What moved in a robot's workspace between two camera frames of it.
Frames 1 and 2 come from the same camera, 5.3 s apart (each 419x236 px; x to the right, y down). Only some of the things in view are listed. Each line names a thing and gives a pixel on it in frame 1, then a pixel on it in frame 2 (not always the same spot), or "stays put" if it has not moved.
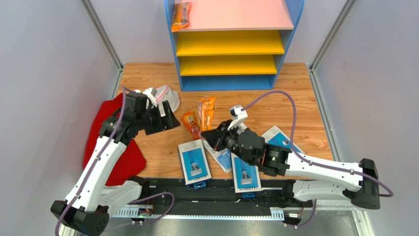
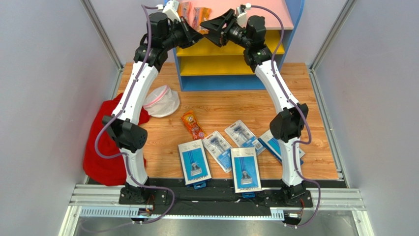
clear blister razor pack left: x=223 y=157 stays put
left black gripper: x=167 y=122 → x=191 y=35
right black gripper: x=224 y=136 → x=224 y=31
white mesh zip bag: x=164 y=93 stays put
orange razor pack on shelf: x=180 y=20 stays put
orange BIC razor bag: x=192 y=123 stays put
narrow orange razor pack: x=206 y=105 → x=200 y=14
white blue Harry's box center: x=246 y=177 stays put
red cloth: x=133 y=161 stays put
